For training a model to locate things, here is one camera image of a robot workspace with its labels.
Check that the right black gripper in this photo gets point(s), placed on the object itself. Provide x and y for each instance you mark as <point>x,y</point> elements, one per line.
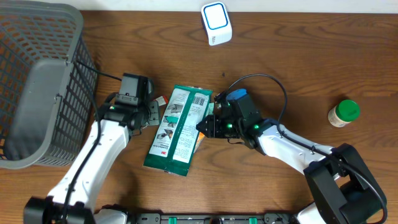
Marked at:
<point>211,129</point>

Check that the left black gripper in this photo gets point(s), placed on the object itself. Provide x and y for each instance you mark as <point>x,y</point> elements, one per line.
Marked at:
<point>153,109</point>

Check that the mint green wipes packet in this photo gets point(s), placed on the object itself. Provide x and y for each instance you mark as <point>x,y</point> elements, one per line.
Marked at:
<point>211,107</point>

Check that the orange white box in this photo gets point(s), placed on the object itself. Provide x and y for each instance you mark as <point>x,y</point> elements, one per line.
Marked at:
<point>200,138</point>

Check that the green white sponge package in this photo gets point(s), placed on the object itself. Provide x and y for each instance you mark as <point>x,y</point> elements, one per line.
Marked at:
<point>176,138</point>

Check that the green-lidded white jar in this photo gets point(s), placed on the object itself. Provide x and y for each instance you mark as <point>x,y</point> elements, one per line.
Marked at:
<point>344,113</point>

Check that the red sachet packet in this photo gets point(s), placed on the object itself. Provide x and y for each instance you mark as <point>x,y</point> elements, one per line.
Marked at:
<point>162,100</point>

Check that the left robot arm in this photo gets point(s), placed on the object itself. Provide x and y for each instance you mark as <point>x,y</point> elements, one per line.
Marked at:
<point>123,115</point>

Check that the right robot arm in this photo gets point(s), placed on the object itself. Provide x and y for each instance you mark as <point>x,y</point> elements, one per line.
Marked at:
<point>343,188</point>

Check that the white barcode scanner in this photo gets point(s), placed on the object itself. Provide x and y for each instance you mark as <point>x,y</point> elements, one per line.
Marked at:
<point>216,23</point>

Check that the grey plastic mesh basket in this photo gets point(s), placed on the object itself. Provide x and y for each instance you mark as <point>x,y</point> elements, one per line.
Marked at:
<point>47,80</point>

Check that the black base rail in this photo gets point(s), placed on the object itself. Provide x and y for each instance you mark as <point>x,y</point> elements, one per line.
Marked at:
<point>202,218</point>

